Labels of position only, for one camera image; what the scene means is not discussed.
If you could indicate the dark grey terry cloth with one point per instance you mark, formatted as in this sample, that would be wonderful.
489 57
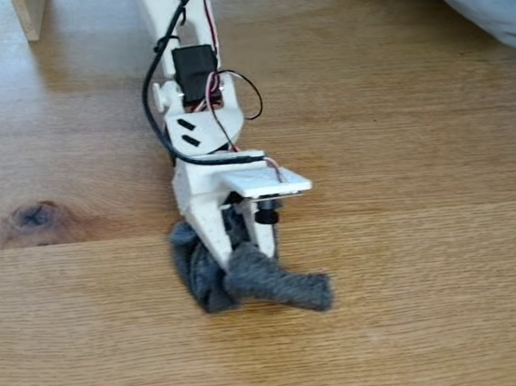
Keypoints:
284 285

